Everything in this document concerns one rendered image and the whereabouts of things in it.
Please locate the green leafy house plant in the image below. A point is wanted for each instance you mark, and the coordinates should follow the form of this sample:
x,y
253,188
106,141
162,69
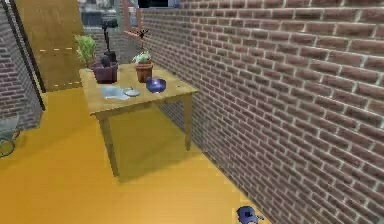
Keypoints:
x,y
86,49

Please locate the pale blue cloth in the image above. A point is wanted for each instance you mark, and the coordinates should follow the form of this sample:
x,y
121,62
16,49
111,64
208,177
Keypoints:
x,y
113,92

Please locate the dark purple pot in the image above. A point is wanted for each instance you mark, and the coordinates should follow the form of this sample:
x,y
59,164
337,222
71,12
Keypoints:
x,y
105,72

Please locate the wooden table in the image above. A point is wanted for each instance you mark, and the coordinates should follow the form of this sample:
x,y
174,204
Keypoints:
x,y
140,100

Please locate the blue cap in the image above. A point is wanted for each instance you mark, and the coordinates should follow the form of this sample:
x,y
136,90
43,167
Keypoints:
x,y
247,215

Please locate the blue bowl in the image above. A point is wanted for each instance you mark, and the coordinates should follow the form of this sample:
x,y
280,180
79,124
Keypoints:
x,y
155,85

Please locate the terracotta pot with plant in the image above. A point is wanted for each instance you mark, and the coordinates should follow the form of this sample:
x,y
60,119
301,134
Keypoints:
x,y
144,70

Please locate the wooden room door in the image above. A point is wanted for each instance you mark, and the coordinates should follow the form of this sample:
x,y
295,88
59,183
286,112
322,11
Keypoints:
x,y
53,43

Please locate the small pale plate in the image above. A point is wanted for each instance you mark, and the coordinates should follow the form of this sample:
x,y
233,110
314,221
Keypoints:
x,y
132,92

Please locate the red framed window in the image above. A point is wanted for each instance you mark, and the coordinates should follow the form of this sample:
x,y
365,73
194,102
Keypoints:
x,y
133,16

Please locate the black desk lamp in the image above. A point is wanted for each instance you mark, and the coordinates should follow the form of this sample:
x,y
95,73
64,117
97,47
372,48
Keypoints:
x,y
109,40

